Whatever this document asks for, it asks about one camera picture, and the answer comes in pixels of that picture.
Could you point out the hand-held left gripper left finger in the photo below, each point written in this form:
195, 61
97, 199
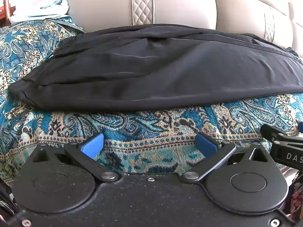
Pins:
91, 144

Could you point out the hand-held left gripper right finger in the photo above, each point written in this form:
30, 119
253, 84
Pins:
207, 144

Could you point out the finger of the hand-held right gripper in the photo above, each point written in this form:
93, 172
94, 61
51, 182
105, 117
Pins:
300, 125
268, 129

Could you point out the black pants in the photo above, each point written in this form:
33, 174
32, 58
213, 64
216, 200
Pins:
153, 75

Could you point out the floral garment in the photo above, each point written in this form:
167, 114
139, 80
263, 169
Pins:
296, 194

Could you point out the teal paisley blanket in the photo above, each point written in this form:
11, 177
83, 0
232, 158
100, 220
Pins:
151, 127

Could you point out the light blue clothes pile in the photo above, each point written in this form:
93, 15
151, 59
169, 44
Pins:
42, 11

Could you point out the beige leather headboard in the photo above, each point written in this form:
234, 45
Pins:
184, 4

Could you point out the reddish wooden nightstand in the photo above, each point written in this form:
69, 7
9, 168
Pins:
2, 16

